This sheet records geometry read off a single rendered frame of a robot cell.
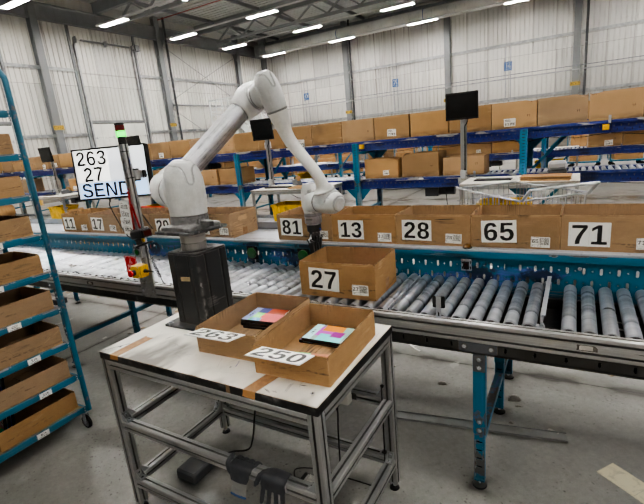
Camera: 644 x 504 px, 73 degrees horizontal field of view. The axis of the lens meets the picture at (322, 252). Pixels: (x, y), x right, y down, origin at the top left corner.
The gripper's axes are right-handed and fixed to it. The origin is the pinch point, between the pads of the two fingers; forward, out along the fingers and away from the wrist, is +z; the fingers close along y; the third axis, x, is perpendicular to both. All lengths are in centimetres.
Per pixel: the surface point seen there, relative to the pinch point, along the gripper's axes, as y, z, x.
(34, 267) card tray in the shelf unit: 79, -13, -120
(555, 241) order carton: -29, -7, 110
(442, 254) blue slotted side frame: -23, 0, 60
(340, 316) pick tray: 53, 5, 40
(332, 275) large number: 21.6, -0.5, 20.7
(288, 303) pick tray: 48.1, 4.1, 13.0
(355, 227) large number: -28.7, -12.1, 9.8
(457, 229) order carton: -29, -12, 66
